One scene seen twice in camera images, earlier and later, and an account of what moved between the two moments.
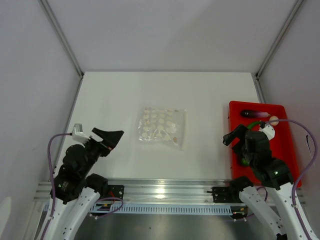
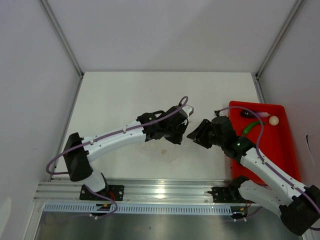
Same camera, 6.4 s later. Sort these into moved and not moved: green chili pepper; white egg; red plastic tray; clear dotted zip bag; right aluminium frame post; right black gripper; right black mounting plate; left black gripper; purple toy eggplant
Moved: left black gripper; right black gripper; clear dotted zip bag
Not moved: red plastic tray; green chili pepper; right black mounting plate; purple toy eggplant; right aluminium frame post; white egg
